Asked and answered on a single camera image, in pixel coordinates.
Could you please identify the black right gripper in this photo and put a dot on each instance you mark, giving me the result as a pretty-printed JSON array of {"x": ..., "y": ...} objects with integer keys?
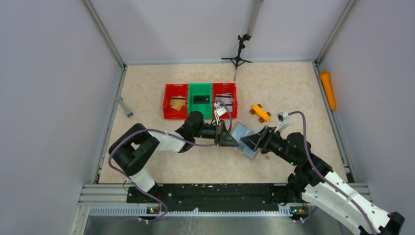
[{"x": 261, "y": 139}]

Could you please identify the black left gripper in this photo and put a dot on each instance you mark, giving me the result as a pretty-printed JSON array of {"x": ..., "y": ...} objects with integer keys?
[{"x": 220, "y": 129}]

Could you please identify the gold card with stripe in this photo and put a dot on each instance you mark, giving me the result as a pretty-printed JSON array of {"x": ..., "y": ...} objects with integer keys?
[{"x": 177, "y": 98}]

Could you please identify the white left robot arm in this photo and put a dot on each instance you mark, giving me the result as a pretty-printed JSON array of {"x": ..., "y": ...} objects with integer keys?
[{"x": 134, "y": 148}]

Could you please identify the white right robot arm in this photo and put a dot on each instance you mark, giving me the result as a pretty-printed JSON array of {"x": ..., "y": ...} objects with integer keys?
[{"x": 338, "y": 199}]

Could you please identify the white card in bin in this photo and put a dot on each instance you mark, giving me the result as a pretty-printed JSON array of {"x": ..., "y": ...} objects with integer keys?
[{"x": 228, "y": 109}]

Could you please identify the card with black stripe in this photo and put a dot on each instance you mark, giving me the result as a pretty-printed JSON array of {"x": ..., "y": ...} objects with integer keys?
[{"x": 226, "y": 98}]

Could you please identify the black card in green bin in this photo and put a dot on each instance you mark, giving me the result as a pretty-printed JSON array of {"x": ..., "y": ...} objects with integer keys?
[{"x": 200, "y": 99}]

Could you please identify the yellow toy brick car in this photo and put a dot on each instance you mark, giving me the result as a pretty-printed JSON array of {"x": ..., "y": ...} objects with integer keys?
[{"x": 263, "y": 116}]

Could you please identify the right red plastic bin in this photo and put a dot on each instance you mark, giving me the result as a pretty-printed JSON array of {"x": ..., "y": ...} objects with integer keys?
[{"x": 226, "y": 92}]

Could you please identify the red plastic bin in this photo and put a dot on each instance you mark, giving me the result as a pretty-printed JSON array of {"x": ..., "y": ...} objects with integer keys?
[
  {"x": 226, "y": 92},
  {"x": 170, "y": 91}
]

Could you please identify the green plastic bin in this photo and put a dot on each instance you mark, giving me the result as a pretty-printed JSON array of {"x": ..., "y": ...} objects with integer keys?
[{"x": 200, "y": 89}]

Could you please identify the left red plastic bin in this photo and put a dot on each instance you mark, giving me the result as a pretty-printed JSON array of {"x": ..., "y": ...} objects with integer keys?
[{"x": 170, "y": 91}]

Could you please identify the orange flashlight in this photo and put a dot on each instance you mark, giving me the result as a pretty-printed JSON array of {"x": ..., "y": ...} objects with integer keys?
[{"x": 325, "y": 80}]

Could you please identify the grey small tool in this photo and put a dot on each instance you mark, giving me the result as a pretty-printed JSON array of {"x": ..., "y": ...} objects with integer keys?
[{"x": 128, "y": 112}]

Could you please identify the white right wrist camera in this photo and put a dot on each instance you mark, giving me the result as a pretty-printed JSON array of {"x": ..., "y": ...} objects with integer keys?
[{"x": 283, "y": 121}]

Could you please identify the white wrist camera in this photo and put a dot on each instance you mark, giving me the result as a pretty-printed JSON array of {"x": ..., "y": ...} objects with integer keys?
[
  {"x": 283, "y": 121},
  {"x": 218, "y": 114}
]

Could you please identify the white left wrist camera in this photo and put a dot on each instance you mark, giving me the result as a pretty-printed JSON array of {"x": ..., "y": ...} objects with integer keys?
[{"x": 218, "y": 114}]

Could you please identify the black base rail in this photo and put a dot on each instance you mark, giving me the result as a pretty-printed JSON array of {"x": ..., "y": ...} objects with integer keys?
[{"x": 268, "y": 192}]

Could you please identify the black camera tripod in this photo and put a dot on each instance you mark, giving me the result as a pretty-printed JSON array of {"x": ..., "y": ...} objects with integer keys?
[{"x": 237, "y": 61}]

